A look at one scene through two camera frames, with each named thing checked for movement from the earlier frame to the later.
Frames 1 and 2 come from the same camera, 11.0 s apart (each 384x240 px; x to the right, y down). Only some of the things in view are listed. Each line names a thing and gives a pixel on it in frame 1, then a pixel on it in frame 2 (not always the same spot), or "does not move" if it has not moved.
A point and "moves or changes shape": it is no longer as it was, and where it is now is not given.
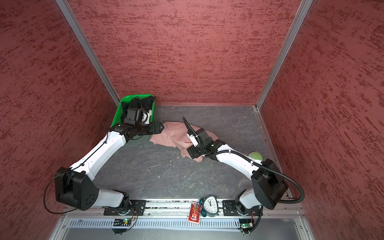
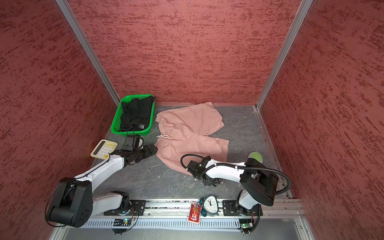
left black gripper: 152,131 -> 148,154
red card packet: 194,212 does not move
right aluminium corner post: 304,9 does not move
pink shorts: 174,134 moves or changes shape
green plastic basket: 118,119 does not move
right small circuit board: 246,224 does not move
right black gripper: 194,152 -> 219,180
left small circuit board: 122,222 does not move
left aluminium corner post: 71,18 does not move
